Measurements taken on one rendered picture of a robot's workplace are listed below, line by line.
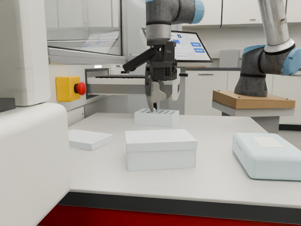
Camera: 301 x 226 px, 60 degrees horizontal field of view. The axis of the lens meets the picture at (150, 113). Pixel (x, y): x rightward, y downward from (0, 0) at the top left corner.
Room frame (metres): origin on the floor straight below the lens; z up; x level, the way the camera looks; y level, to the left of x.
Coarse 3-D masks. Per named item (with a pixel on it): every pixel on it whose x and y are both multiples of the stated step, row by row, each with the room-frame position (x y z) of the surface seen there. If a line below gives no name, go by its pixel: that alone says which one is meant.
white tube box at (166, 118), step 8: (136, 112) 0.81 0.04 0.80; (144, 112) 0.82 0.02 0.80; (160, 112) 0.82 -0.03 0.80; (168, 112) 0.82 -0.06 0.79; (176, 112) 0.81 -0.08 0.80; (136, 120) 0.80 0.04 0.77; (144, 120) 0.79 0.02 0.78; (152, 120) 0.78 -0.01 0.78; (160, 120) 0.77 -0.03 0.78; (168, 120) 0.77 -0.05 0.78; (176, 120) 0.81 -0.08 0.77
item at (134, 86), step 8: (88, 80) 0.98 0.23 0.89; (96, 80) 0.98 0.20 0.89; (104, 80) 0.98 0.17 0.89; (112, 80) 0.97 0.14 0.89; (120, 80) 0.97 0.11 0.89; (128, 80) 0.96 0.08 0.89; (136, 80) 0.96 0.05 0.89; (144, 80) 0.95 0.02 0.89; (88, 88) 0.98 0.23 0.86; (96, 88) 0.98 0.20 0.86; (104, 88) 0.97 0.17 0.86; (112, 88) 0.97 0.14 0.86; (120, 88) 0.96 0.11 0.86; (128, 88) 0.96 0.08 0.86; (136, 88) 0.96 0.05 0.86; (144, 88) 0.95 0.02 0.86; (168, 88) 0.94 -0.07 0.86
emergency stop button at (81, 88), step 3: (78, 84) 0.76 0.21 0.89; (81, 84) 0.76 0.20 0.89; (84, 84) 0.77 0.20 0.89; (78, 87) 0.76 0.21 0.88; (81, 87) 0.76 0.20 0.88; (84, 87) 0.77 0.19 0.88; (78, 90) 0.76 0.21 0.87; (81, 90) 0.76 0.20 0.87; (84, 90) 0.77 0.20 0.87; (81, 93) 0.76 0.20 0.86; (84, 93) 0.77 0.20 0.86
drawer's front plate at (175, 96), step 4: (172, 80) 0.92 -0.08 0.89; (176, 80) 0.92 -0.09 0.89; (172, 84) 0.92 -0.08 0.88; (176, 84) 0.92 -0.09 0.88; (172, 88) 0.92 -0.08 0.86; (176, 88) 0.92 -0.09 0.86; (172, 92) 0.92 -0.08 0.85; (176, 92) 0.92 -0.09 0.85; (172, 96) 0.92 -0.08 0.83; (176, 96) 0.92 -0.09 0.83; (176, 100) 0.92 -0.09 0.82
